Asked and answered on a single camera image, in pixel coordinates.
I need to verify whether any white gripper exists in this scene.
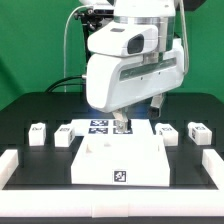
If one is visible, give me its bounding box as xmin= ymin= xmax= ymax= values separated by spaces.
xmin=86 ymin=39 xmax=184 ymax=132

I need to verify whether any white square table top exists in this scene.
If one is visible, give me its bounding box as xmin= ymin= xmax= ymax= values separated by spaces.
xmin=71 ymin=135 xmax=170 ymax=187

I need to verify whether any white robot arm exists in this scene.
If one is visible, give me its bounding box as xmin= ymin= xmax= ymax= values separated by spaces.
xmin=79 ymin=0 xmax=189 ymax=132

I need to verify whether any white sheet with fiducial tags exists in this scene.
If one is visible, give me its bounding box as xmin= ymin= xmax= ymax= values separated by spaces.
xmin=71 ymin=119 xmax=153 ymax=136

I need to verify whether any white U-shaped obstacle fence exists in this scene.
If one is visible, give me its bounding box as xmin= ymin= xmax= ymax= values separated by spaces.
xmin=0 ymin=149 xmax=224 ymax=218

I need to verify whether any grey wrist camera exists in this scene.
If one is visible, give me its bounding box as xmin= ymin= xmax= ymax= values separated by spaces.
xmin=88 ymin=24 xmax=158 ymax=57

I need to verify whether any black cable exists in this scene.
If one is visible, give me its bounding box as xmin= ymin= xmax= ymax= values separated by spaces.
xmin=44 ymin=75 xmax=88 ymax=94

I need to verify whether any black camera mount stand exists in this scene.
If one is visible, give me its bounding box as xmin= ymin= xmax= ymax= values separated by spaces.
xmin=74 ymin=7 xmax=113 ymax=55

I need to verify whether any white cable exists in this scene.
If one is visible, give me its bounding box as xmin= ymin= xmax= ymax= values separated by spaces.
xmin=62 ymin=4 xmax=89 ymax=94

